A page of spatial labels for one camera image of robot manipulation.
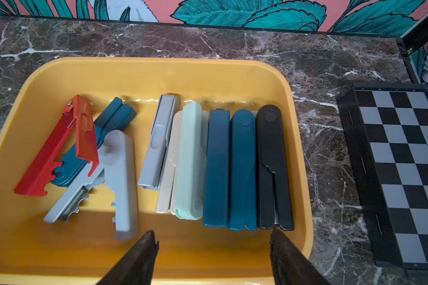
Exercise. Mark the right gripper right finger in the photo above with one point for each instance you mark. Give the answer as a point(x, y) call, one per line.
point(289, 265)

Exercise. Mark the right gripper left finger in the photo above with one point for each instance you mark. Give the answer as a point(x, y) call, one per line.
point(137, 266)

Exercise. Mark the black pliers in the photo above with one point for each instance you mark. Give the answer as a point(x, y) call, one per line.
point(273, 188)

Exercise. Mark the beige pliers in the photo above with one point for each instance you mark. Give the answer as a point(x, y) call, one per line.
point(169, 177)

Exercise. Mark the mint green pliers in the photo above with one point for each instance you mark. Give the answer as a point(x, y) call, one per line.
point(188, 193)

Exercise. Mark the grey pliers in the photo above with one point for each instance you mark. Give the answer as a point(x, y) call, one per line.
point(116, 171)
point(151, 172)

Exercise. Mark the red plastic tool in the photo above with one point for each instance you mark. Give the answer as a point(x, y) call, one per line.
point(77, 116)

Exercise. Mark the black white checkerboard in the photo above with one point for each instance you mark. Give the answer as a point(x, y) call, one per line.
point(386, 130)

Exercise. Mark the black frame post right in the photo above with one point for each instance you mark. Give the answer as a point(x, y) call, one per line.
point(414, 51)

